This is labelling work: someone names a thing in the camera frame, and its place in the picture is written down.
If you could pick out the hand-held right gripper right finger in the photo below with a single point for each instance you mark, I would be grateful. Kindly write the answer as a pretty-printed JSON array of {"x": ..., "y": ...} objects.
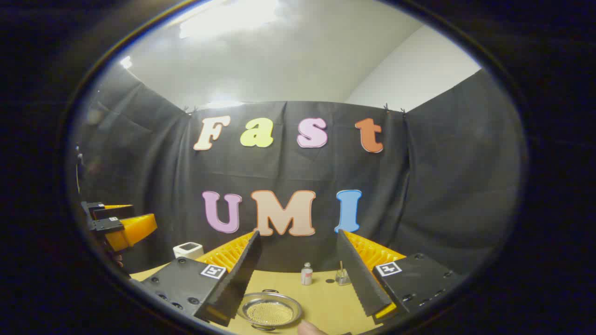
[{"x": 361, "y": 279}]

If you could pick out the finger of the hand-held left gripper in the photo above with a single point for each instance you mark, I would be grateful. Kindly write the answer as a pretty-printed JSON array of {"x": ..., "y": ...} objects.
[
  {"x": 130, "y": 232},
  {"x": 114, "y": 213}
]

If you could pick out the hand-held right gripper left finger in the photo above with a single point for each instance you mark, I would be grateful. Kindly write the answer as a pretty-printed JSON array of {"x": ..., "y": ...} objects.
[{"x": 235, "y": 284}]

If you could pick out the pile of soybeans in pot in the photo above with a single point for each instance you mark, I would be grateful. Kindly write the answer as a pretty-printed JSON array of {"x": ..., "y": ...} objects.
[{"x": 270, "y": 313}]

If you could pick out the small glass jar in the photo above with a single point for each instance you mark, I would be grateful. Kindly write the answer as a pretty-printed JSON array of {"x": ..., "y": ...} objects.
[{"x": 343, "y": 279}]

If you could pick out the small clear bottle white label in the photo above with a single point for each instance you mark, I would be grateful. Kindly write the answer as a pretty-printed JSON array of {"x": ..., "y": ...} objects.
[{"x": 306, "y": 275}]

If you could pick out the white toaster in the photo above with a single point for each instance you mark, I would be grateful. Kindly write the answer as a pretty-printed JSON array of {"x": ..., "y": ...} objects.
[{"x": 187, "y": 251}]

